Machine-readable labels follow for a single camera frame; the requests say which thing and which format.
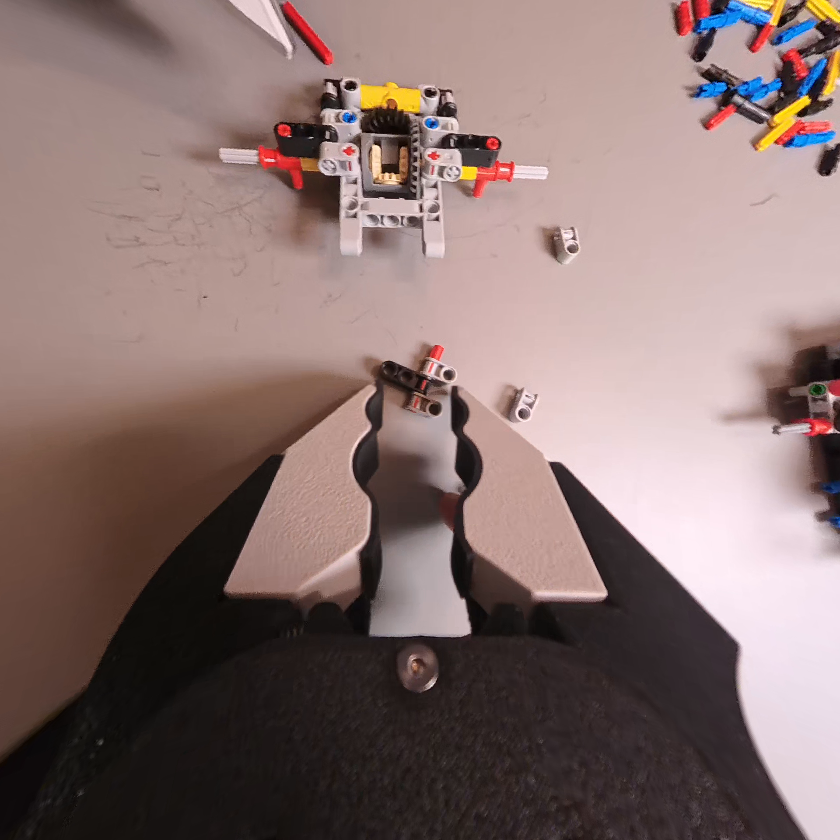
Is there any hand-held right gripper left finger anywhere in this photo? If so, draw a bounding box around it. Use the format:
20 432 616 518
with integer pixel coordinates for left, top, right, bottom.
224 382 383 634

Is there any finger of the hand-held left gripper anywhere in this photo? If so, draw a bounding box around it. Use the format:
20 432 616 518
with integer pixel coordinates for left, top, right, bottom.
226 0 295 60

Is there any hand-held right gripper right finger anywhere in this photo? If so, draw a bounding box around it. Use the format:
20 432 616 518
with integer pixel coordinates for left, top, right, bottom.
451 386 608 634

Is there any red lego axle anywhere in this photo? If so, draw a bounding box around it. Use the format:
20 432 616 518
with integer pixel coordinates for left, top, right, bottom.
419 344 447 395
281 0 334 65

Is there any grey lego gearbox assembly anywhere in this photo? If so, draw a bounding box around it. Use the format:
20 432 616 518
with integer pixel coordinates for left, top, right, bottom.
218 77 549 258

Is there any black red lego chassis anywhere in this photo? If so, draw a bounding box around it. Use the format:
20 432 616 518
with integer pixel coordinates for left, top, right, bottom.
771 344 840 532

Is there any pile of colourful lego pins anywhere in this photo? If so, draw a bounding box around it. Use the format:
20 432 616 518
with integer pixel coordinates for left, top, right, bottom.
672 0 840 178

